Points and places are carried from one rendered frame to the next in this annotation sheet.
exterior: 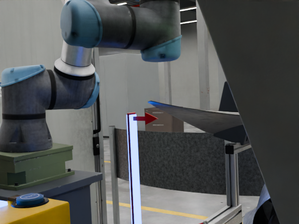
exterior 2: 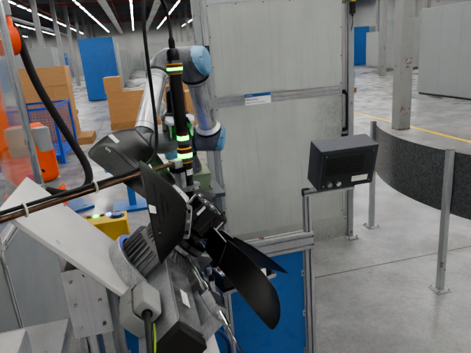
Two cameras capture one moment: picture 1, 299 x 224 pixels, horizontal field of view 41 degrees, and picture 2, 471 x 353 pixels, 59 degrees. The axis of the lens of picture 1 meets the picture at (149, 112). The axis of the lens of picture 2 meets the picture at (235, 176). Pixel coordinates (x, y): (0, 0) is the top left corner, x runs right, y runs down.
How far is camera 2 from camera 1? 1.25 m
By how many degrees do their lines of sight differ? 45
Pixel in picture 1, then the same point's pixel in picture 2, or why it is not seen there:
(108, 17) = not seen: hidden behind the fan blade
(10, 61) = (261, 75)
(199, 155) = (424, 168)
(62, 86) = (198, 139)
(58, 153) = (199, 177)
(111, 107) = not seen: outside the picture
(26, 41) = (275, 57)
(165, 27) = (167, 146)
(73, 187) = not seen: hidden behind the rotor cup
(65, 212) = (123, 223)
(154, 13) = (162, 138)
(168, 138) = (402, 146)
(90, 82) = (214, 138)
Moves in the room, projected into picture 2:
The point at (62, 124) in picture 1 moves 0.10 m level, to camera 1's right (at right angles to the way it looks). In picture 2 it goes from (309, 123) to (320, 124)
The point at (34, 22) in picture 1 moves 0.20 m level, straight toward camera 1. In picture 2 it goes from (283, 39) to (273, 40)
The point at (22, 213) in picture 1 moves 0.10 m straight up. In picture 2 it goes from (106, 220) to (101, 195)
